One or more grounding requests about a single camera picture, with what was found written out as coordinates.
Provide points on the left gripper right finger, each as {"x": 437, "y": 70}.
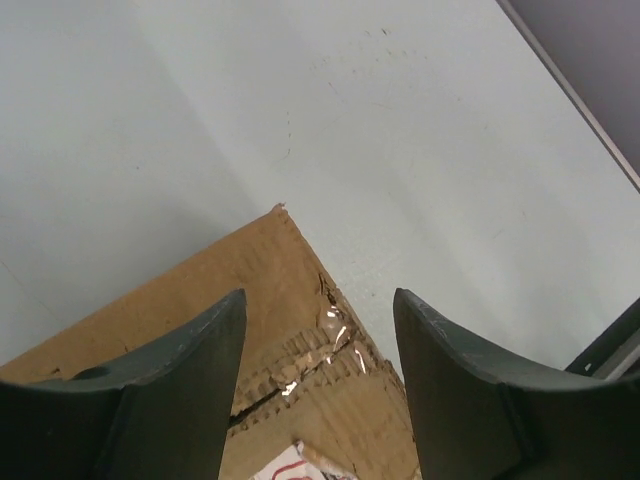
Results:
{"x": 480, "y": 411}

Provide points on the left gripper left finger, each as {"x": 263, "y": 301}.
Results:
{"x": 160, "y": 411}

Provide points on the brown cardboard express box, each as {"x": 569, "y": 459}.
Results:
{"x": 313, "y": 389}

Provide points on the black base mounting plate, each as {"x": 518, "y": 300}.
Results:
{"x": 615, "y": 352}

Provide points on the right aluminium side rail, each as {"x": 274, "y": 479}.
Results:
{"x": 591, "y": 49}

